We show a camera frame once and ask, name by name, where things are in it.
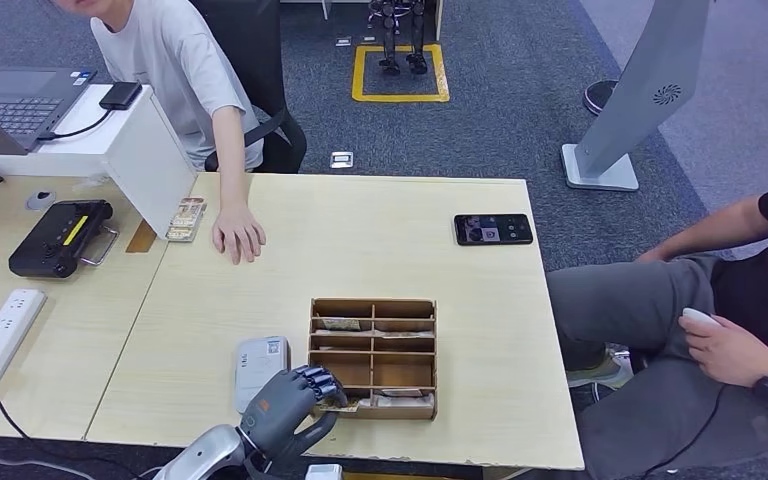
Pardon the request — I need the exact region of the person's left hand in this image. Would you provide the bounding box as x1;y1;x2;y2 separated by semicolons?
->
211;203;267;266
678;314;768;389

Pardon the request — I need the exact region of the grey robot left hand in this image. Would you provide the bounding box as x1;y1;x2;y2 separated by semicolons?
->
238;364;349;465

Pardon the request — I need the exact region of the white handheld clicker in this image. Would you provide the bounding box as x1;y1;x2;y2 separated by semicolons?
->
680;307;723;331

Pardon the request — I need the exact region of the white card reader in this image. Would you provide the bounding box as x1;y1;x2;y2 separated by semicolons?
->
233;335;291;415

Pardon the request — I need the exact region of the person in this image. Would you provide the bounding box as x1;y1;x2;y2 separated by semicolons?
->
49;0;267;266
546;162;768;480

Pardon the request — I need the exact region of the wooden card organizer box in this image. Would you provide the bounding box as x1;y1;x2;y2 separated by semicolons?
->
307;298;438;421

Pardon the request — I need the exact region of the brown tape patch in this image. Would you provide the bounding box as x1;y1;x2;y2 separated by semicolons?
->
125;219;159;254

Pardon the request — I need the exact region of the black office chair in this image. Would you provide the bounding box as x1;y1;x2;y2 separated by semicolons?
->
188;0;309;175

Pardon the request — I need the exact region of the black power adapter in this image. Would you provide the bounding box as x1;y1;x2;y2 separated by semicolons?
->
99;81;143;111

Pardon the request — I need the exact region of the black handheld controller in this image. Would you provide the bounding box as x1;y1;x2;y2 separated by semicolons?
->
8;199;120;280

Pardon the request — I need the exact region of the black and white humanoid robot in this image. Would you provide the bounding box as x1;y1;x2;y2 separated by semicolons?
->
367;0;432;75

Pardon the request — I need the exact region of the white power strip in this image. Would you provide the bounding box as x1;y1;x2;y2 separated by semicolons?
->
0;288;48;423

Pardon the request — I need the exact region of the black smartphone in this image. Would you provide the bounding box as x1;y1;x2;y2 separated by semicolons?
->
453;213;534;247

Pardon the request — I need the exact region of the grey laptop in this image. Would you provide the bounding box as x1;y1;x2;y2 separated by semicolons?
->
0;66;97;157

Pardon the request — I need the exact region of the grey kiosk stand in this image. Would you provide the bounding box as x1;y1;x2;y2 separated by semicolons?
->
561;0;713;192

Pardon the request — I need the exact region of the round dark stanchion base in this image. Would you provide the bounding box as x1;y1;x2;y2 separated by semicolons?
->
581;79;620;117

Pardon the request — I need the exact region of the thin black cable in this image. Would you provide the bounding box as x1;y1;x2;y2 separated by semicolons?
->
642;384;730;480

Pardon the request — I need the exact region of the black adapter cable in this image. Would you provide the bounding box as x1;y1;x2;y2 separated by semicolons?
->
37;107;115;142

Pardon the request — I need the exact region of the black power strip cable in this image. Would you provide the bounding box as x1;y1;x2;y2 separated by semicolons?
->
0;357;140;480

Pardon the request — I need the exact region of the white stand frame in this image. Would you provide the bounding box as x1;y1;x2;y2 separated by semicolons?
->
279;0;445;42

